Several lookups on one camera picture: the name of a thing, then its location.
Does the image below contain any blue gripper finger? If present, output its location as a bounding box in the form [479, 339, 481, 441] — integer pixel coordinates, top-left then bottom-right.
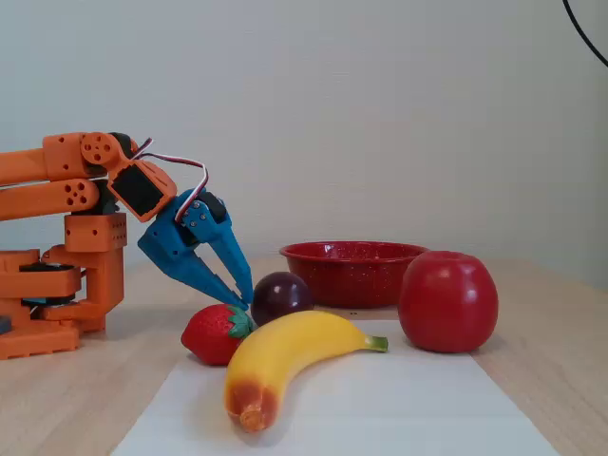
[156, 251, 249, 311]
[182, 201, 254, 305]

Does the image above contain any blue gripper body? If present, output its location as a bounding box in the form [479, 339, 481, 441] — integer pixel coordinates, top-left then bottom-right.
[138, 188, 232, 267]

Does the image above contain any yellow toy banana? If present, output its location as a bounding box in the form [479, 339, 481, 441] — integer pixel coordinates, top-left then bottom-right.
[223, 310, 390, 434]

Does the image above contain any orange robot base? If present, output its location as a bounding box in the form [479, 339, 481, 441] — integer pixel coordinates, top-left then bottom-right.
[0, 246, 127, 361]

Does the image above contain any red speckled bowl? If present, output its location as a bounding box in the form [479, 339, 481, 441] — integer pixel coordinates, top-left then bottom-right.
[278, 240, 431, 310]

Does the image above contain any red toy strawberry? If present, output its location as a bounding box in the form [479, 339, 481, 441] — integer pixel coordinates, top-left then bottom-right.
[180, 303, 256, 367]

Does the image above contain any purple toy plum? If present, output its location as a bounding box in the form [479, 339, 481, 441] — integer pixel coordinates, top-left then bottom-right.
[250, 271, 315, 328]

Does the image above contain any white paper sheet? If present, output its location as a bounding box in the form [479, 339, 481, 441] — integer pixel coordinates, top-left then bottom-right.
[109, 318, 561, 456]

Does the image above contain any red toy apple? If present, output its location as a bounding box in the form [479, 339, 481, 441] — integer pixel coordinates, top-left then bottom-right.
[397, 250, 500, 354]

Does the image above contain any red white black servo cable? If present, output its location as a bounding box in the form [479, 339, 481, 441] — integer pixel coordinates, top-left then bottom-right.
[130, 137, 211, 224]

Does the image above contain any black hanging cable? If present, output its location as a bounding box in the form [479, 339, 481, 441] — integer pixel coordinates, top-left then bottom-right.
[561, 0, 608, 68]

